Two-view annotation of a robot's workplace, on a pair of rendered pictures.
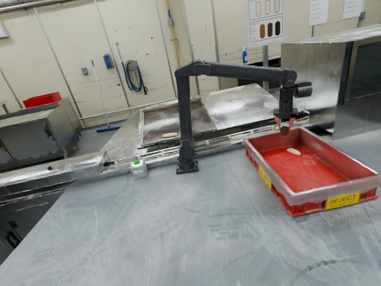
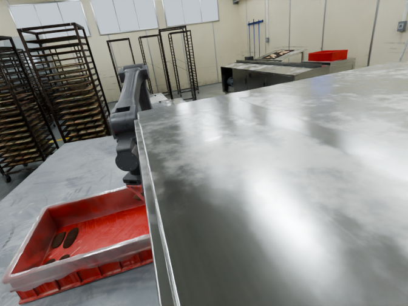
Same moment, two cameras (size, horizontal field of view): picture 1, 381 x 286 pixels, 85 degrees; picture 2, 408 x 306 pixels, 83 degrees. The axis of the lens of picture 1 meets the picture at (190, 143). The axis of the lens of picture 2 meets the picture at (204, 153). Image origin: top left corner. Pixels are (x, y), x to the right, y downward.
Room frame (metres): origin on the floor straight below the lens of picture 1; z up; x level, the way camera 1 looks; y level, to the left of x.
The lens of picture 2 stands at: (0.96, -1.11, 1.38)
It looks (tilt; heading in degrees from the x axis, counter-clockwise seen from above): 25 degrees down; 79
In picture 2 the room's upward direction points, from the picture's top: 8 degrees counter-clockwise
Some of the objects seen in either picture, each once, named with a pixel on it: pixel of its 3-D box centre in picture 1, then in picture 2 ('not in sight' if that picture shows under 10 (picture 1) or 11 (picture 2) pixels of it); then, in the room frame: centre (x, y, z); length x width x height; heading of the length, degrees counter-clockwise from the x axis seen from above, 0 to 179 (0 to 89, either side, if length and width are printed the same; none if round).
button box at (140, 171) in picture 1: (140, 171); not in sight; (0.97, 0.30, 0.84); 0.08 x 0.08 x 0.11; 3
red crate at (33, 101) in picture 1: (42, 99); (326, 55); (4.03, 2.53, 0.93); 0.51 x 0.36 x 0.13; 97
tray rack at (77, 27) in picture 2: not in sight; (80, 101); (0.04, 2.35, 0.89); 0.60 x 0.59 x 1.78; 1
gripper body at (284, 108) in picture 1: (285, 106); (138, 164); (0.88, -0.46, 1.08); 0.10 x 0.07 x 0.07; 63
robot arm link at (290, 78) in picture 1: (295, 84); (129, 141); (0.88, -0.50, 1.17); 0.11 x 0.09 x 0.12; 83
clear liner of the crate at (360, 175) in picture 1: (297, 162); (109, 226); (0.74, -0.44, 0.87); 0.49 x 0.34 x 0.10; 2
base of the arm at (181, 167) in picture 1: (186, 162); not in sight; (0.94, 0.04, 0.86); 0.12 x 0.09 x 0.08; 84
